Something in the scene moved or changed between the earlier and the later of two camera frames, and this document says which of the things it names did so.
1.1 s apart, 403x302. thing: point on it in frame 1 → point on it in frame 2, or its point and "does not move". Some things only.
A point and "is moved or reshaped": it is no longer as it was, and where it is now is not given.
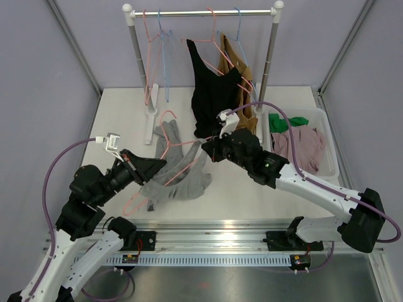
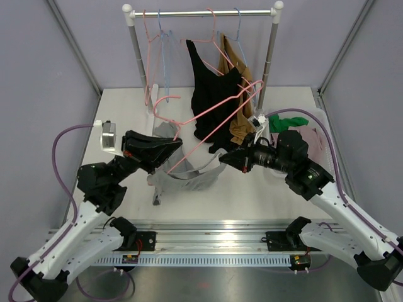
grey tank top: (183, 176) is moved or reshaped
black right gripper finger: (210, 148) → (237, 158)
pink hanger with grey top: (168, 145) → (179, 123)
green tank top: (277, 124) does not move
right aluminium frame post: (365, 9) does not move
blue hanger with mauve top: (167, 39) does not move
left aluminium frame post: (80, 56) does not move
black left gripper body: (120, 177) → (144, 162)
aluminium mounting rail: (228, 237) does not move
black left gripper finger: (144, 169) → (156, 150)
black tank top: (214, 91) does not move
